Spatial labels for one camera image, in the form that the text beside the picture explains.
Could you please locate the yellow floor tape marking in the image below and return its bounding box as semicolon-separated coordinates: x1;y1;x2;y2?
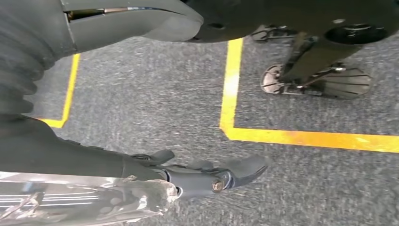
39;53;81;129
219;38;399;154

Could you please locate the black caster wheel assembly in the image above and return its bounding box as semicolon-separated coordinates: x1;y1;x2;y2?
250;24;298;43
261;31;372;100

